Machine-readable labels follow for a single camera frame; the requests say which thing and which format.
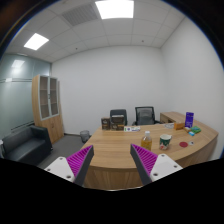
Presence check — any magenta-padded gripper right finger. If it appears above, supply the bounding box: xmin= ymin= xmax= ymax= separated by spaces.
xmin=129 ymin=143 xmax=184 ymax=186

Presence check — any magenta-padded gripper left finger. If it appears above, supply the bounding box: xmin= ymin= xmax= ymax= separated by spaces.
xmin=43 ymin=144 xmax=95 ymax=188

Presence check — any yellow drink bottle white cap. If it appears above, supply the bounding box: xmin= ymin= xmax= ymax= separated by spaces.
xmin=140 ymin=130 xmax=153 ymax=152

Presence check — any green floral mug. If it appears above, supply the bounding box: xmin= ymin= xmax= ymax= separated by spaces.
xmin=158 ymin=133 xmax=173 ymax=151

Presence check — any grey mesh waste bin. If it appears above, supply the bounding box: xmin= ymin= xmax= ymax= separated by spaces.
xmin=79 ymin=129 xmax=92 ymax=144

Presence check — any wooden glass-door shelf cabinet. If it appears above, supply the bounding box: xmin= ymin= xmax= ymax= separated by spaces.
xmin=31 ymin=74 xmax=65 ymax=144

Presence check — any black leather sofa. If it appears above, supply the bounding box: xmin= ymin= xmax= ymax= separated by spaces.
xmin=1 ymin=124 xmax=54 ymax=166

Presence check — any orange wooden tissue box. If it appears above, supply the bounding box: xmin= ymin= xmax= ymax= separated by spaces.
xmin=173 ymin=121 xmax=186 ymax=131

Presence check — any white printed leaflet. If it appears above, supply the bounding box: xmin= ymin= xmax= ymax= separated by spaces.
xmin=123 ymin=125 xmax=141 ymax=133

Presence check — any wooden side cabinet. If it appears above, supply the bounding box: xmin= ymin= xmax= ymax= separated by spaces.
xmin=159 ymin=111 xmax=186 ymax=125

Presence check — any black mesh office chair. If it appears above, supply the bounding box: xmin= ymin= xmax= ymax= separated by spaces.
xmin=132 ymin=106 xmax=161 ymax=127

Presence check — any purple standing pouch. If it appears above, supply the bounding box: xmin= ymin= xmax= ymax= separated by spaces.
xmin=184 ymin=111 xmax=195 ymax=129

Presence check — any small dark brown box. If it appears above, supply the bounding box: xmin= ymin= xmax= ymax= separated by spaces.
xmin=101 ymin=117 xmax=111 ymax=131

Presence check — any large dark brown box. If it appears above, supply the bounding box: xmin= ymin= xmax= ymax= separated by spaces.
xmin=110 ymin=114 xmax=126 ymax=131

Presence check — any black padded office chair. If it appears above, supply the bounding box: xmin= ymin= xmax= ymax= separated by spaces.
xmin=109 ymin=108 xmax=129 ymax=127

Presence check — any small ceiling light panel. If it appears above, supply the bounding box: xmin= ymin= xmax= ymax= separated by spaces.
xmin=23 ymin=32 xmax=50 ymax=51

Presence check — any ceiling air vent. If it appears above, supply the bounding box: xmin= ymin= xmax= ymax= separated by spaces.
xmin=61 ymin=3 xmax=100 ymax=27

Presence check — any large ceiling light panel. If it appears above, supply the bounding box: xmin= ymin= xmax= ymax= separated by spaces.
xmin=94 ymin=0 xmax=135 ymax=20

